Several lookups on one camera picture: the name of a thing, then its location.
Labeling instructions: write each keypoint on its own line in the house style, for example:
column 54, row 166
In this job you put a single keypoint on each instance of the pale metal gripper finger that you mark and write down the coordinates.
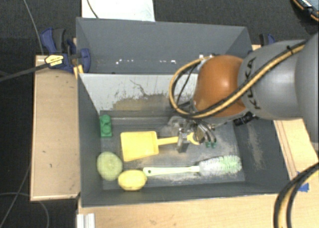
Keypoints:
column 176, row 124
column 183, row 144

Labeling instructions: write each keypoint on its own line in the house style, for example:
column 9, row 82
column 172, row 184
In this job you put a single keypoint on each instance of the green and white bottle brush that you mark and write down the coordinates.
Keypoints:
column 219, row 165

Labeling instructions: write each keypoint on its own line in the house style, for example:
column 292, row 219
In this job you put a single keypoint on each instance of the yellow plastic scoop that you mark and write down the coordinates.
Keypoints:
column 138, row 146

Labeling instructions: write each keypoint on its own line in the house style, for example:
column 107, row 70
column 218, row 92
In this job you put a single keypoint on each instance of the yellow lemon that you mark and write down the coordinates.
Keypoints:
column 132, row 180

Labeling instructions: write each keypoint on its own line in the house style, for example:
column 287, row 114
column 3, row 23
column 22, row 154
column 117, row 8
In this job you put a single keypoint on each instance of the green toy building block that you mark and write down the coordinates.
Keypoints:
column 105, row 126

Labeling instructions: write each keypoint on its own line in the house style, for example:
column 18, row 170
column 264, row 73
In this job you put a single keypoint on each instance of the pale green round fruit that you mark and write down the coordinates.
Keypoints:
column 109, row 165

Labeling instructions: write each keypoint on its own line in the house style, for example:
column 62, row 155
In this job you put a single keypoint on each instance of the grey metal bin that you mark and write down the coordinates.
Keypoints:
column 159, row 47

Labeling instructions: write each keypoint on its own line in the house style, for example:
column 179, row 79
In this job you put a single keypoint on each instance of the pale wood flat board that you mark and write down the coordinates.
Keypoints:
column 56, row 127

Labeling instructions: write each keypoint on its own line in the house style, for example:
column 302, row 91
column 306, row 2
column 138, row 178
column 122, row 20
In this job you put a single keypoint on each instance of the black cylinder on white bracket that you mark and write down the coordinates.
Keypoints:
column 243, row 119

